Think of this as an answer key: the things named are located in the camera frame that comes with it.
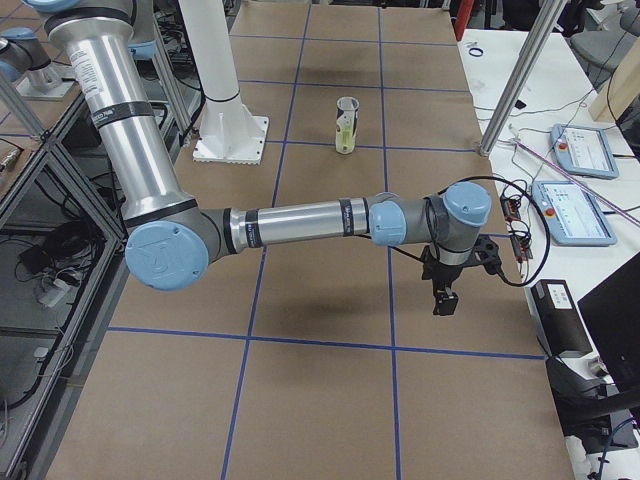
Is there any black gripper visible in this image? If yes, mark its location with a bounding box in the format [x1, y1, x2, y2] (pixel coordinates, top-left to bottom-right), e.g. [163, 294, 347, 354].
[420, 249, 475, 316]

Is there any white pedestal column with base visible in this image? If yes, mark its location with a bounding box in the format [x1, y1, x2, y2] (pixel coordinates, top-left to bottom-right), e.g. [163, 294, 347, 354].
[179, 0, 269, 165]

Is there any aluminium frame post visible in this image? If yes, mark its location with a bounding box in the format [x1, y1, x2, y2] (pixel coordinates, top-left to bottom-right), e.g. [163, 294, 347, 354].
[478, 0, 566, 157]

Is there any black box with label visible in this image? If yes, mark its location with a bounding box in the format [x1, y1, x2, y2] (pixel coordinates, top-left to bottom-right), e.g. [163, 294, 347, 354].
[526, 279, 593, 359]

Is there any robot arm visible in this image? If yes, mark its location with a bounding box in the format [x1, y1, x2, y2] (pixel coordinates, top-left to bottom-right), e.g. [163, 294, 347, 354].
[31, 1, 493, 316]

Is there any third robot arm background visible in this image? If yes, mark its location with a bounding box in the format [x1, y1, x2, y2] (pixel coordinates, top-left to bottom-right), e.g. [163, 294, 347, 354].
[1, 27, 75, 100]

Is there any yellow tennis ball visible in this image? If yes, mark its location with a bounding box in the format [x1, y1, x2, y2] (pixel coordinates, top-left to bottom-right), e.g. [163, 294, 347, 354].
[335, 130, 355, 154]

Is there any black monitor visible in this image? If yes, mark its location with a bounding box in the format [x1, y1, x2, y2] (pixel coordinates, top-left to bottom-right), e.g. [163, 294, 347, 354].
[578, 254, 639, 389]

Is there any teach pendant tablet nearer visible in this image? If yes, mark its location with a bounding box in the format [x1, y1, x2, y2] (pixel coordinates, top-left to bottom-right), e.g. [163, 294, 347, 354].
[531, 181, 617, 247]

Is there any clear tennis ball can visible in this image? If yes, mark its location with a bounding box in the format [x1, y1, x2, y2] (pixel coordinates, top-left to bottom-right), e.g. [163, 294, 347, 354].
[336, 96, 359, 145]

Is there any teach pendant tablet farther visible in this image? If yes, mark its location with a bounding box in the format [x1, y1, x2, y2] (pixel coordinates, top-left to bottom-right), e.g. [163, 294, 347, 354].
[550, 124, 619, 180]

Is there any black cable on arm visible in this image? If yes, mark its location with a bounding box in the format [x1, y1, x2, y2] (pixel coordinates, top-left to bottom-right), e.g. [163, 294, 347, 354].
[399, 174, 552, 288]

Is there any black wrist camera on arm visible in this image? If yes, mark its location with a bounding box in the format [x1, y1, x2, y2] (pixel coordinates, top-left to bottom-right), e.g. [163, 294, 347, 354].
[473, 235, 502, 275]

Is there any small electronics board with wires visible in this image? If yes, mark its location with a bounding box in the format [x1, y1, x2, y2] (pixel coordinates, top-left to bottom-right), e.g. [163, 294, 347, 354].
[499, 185, 533, 264]

